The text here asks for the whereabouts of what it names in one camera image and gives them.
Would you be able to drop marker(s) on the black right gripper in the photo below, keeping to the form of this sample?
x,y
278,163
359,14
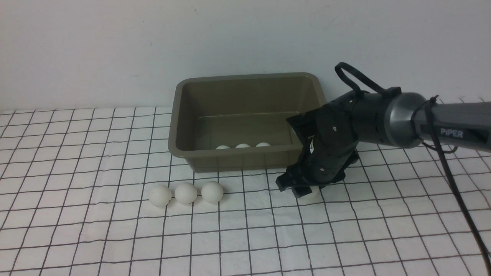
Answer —
x,y
328,143

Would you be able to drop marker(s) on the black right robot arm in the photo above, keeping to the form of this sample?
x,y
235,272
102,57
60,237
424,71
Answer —
x,y
407,119

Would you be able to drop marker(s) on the olive green plastic bin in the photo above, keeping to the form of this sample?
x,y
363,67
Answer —
x,y
230,110

